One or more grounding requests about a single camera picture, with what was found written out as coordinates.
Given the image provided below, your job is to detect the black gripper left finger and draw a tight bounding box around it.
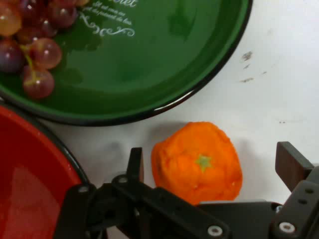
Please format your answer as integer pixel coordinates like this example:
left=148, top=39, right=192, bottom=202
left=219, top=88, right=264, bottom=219
left=53, top=147, right=231, bottom=239

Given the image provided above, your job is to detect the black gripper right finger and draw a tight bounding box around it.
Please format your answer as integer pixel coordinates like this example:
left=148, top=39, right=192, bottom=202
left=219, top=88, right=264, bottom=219
left=270, top=141, right=319, bottom=239

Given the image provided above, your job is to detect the orange mandarin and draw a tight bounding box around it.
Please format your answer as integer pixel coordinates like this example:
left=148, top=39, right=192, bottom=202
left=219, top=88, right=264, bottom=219
left=151, top=121, right=244, bottom=206

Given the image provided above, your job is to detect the red round plate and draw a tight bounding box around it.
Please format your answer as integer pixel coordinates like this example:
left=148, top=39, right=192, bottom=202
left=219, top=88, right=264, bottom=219
left=0, top=104, right=90, bottom=239

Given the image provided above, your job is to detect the green round plate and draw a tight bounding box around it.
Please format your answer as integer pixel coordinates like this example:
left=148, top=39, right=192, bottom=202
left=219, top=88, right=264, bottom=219
left=0, top=0, right=254, bottom=126

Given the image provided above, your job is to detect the red grape bunch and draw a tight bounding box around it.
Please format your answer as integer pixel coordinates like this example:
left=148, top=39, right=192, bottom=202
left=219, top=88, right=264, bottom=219
left=0, top=0, right=90, bottom=100

